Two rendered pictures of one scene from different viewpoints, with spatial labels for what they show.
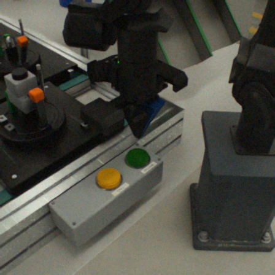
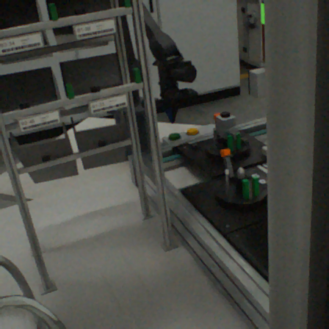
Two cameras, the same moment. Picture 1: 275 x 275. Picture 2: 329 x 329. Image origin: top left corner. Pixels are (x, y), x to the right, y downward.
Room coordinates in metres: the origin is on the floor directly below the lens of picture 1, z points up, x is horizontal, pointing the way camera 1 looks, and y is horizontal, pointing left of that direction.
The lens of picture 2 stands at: (1.76, 0.60, 1.59)
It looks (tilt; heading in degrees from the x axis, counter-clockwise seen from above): 27 degrees down; 206
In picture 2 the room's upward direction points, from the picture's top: 8 degrees counter-clockwise
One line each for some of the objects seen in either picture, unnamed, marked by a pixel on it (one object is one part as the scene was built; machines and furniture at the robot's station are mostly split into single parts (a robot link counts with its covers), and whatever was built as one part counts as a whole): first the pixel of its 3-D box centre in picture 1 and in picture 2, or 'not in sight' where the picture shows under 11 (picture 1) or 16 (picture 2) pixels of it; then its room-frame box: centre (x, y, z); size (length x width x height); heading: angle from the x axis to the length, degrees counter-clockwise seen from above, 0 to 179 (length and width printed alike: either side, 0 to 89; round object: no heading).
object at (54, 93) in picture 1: (33, 128); (227, 153); (0.52, 0.21, 0.96); 0.24 x 0.24 x 0.02; 46
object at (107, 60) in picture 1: (113, 67); (175, 95); (0.46, 0.04, 1.13); 0.07 x 0.07 x 0.06; 43
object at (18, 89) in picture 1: (20, 85); (227, 125); (0.52, 0.22, 1.06); 0.08 x 0.04 x 0.07; 45
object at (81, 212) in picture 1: (110, 191); (193, 140); (0.38, 0.05, 0.93); 0.21 x 0.07 x 0.06; 136
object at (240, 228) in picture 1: (239, 183); (136, 128); (0.37, -0.18, 0.96); 0.15 x 0.15 x 0.20; 87
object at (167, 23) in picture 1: (137, 32); (166, 68); (0.43, 0.00, 1.21); 0.09 x 0.06 x 0.07; 71
